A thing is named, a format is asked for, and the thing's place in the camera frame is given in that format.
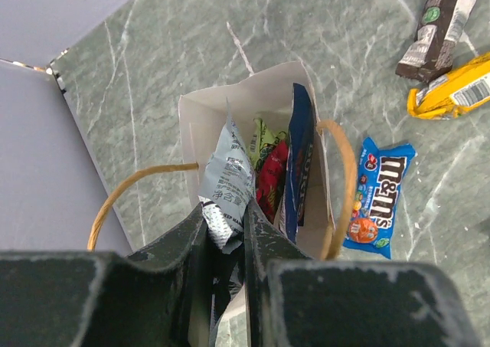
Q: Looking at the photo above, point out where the blue Burts chips bag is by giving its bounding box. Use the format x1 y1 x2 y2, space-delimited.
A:
278 83 315 243

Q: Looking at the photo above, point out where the blue M&Ms packet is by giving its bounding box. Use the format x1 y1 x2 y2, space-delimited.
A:
343 137 416 260

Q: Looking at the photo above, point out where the yellow M&Ms packet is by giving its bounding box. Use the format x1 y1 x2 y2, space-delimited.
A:
407 53 489 120

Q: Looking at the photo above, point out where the red candy packet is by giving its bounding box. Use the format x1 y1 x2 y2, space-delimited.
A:
256 140 289 223

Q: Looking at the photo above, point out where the pink paper bag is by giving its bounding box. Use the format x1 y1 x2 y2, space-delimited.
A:
87 60 359 347

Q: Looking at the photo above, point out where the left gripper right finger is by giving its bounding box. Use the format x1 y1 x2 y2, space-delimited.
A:
243 201 480 346

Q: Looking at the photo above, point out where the brown chocolate bar wrapper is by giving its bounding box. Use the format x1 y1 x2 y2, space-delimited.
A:
395 0 477 83

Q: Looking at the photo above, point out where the green snack packet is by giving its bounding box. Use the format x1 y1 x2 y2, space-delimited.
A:
248 117 287 173

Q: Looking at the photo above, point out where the light blue snack wrapper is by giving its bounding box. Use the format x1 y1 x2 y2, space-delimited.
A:
198 108 255 254

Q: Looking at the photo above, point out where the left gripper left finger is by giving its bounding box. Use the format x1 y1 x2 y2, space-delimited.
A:
1 207 209 346

